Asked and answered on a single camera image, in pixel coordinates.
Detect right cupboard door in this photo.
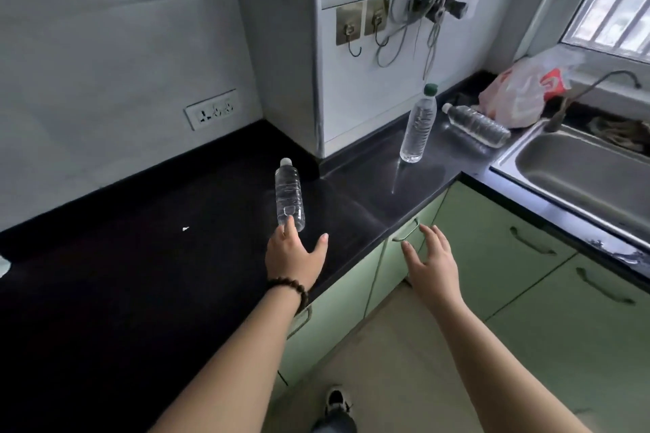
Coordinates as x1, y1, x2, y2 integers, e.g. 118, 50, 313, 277
261, 187, 450, 421

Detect person's left hand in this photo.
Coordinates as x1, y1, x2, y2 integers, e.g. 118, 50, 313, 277
264, 214, 330, 292

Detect bundle of hanging cables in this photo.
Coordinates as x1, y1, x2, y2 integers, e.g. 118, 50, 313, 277
375, 0, 514, 81

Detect white red plastic bag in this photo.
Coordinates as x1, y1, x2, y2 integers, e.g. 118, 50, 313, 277
478, 55, 572, 129

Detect steel adhesive wall hook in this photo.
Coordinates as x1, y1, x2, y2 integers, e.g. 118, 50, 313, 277
364, 0, 391, 48
334, 2, 364, 57

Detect person's blue jeans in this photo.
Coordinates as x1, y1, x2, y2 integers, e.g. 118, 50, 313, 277
310, 411, 359, 433

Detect person's right hand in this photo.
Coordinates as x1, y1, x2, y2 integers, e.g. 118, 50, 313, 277
401, 223, 464, 312

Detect person's right sneaker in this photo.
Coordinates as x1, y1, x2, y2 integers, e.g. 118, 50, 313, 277
324, 386, 354, 416

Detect white barred window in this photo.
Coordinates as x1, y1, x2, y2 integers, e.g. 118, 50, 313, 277
558, 0, 650, 65

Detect brown dish rag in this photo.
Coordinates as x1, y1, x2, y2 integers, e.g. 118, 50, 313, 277
586, 112, 650, 154

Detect steel kitchen sink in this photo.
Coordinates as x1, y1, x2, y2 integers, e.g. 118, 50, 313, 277
490, 118, 650, 251

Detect clear bottle green cap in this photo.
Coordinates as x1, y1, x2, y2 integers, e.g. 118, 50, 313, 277
399, 83, 439, 164

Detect white wall socket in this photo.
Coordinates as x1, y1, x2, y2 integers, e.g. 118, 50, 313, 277
183, 88, 240, 132

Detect person's right forearm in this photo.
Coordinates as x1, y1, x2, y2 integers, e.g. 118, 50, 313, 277
429, 295, 592, 433

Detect person's left forearm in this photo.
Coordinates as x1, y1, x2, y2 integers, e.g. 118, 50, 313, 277
150, 290, 305, 433

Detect small steel faucet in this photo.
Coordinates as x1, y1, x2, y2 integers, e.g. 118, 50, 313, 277
543, 70, 643, 133

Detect dark bead bracelet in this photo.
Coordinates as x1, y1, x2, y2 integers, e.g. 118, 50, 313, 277
265, 277, 309, 317

